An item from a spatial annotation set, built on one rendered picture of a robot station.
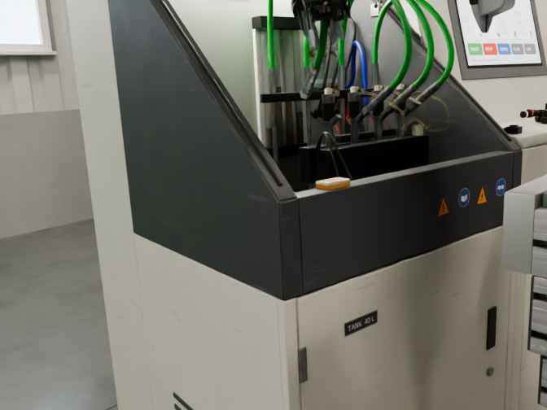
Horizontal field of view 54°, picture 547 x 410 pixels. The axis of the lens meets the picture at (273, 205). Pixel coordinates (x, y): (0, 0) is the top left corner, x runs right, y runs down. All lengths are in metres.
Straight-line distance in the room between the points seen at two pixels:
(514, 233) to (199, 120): 0.56
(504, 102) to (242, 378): 1.12
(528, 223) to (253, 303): 0.48
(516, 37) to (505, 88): 0.18
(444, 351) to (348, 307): 0.33
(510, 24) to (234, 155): 1.17
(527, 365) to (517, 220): 0.96
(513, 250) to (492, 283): 0.67
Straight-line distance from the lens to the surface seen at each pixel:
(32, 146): 4.98
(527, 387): 1.61
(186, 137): 1.02
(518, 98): 1.80
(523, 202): 0.64
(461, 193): 1.15
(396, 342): 1.09
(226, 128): 0.89
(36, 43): 5.09
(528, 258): 0.65
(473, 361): 1.34
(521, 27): 1.90
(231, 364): 1.05
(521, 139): 1.34
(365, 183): 0.93
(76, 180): 5.14
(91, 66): 1.43
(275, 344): 0.91
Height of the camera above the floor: 1.12
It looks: 13 degrees down
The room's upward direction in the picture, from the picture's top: 3 degrees counter-clockwise
